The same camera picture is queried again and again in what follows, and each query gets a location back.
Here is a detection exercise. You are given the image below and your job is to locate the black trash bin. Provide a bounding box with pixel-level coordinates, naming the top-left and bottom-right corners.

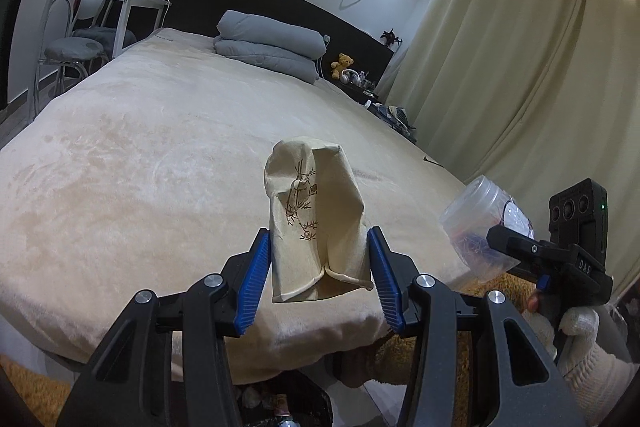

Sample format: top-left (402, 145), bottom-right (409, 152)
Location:
top-left (234, 371), bottom-right (334, 427)

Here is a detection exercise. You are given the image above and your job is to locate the cream window curtain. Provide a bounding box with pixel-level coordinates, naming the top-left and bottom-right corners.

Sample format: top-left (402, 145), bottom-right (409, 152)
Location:
top-left (382, 0), bottom-right (639, 297)

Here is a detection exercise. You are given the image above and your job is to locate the upper grey pillow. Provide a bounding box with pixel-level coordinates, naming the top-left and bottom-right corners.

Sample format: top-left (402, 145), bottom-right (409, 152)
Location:
top-left (217, 10), bottom-right (326, 60)

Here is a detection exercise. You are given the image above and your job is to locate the brown paper bag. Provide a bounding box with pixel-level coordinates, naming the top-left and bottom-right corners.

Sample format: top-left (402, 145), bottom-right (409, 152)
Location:
top-left (264, 136), bottom-right (373, 303)

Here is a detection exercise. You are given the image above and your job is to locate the cream sweater right forearm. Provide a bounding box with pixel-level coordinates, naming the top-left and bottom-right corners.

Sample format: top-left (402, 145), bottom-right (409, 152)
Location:
top-left (559, 339), bottom-right (639, 426)

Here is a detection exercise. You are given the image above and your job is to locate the beige plush bed blanket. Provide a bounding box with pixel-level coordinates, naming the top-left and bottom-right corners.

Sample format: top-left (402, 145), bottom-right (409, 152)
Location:
top-left (1, 29), bottom-right (478, 362)

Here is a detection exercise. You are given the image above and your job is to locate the black nightstand with items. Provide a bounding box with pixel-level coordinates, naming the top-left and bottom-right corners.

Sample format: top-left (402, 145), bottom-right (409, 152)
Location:
top-left (338, 68), bottom-right (380, 105)

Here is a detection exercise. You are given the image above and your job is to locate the clear plastic cup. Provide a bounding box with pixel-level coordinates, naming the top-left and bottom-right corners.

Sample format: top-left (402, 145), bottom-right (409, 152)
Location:
top-left (439, 176), bottom-right (534, 282)

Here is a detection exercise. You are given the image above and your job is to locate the black headboard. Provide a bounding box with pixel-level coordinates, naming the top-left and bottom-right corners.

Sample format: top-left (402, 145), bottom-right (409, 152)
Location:
top-left (166, 0), bottom-right (393, 82)

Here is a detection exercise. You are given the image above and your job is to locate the grey cushioned metal chair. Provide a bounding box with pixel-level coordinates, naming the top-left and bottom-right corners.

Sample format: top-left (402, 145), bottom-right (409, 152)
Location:
top-left (40, 0), bottom-right (116, 95)

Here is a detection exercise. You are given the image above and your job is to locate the grey pillow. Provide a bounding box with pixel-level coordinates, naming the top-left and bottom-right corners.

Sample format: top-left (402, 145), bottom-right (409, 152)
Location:
top-left (214, 37), bottom-right (319, 84)
top-left (217, 10), bottom-right (326, 60)

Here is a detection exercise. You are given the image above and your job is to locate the right hand white glove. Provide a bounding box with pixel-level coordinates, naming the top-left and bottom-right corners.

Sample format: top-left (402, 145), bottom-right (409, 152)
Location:
top-left (523, 291), bottom-right (599, 369)

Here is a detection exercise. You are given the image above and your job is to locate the brown teddy bear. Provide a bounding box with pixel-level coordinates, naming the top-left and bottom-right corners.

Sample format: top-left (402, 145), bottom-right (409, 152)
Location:
top-left (330, 53), bottom-right (354, 80)

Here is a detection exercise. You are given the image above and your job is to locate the pile of dark clothes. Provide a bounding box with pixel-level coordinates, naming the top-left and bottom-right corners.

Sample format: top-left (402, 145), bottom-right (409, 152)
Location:
top-left (366, 101), bottom-right (416, 144)

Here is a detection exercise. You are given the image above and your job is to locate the white side table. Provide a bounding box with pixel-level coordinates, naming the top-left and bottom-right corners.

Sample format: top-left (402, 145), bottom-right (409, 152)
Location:
top-left (28, 0), bottom-right (169, 118)

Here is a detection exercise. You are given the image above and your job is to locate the lower grey pillow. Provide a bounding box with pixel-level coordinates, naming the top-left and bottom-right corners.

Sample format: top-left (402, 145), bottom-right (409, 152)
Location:
top-left (214, 37), bottom-right (319, 84)

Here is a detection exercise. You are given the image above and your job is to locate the brown shaggy rug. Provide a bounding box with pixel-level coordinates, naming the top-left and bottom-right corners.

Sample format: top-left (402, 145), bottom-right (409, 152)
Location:
top-left (1, 274), bottom-right (534, 426)

